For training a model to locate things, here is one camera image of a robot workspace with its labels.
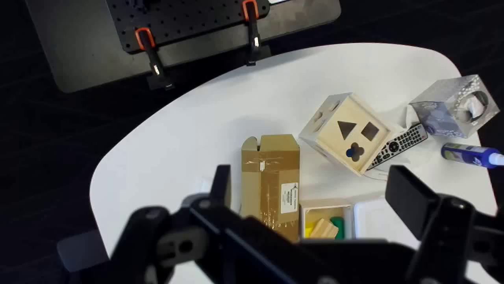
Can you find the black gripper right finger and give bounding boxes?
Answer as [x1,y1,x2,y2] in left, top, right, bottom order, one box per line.
[384,164,504,284]

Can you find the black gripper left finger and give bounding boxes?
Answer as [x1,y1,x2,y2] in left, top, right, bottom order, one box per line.
[112,164,316,284]

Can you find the black remote control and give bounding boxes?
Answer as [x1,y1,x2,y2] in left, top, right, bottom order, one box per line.
[365,121,431,173]

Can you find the green wooden block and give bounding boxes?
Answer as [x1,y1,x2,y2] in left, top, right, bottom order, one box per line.
[332,216,348,241]

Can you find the wooden shape sorter cube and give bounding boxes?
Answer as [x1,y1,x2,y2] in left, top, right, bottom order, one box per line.
[297,91,394,178]

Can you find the clear acrylic cube box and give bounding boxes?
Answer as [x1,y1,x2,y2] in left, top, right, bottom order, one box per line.
[408,72,501,139]

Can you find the small white wooden tray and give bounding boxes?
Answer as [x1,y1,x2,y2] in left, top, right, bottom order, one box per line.
[299,203,356,243]

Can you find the yellow wooden block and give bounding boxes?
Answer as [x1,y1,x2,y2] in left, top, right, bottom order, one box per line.
[307,219,324,241]

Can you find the black orange bar clamp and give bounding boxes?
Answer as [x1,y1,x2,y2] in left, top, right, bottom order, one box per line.
[239,0,272,66]
[132,27,176,91]

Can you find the black perforated mounting board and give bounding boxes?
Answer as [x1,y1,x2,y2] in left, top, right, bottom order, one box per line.
[104,0,272,55]

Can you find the gray robot mounting platform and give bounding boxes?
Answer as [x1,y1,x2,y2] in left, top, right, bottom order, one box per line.
[23,0,343,94]

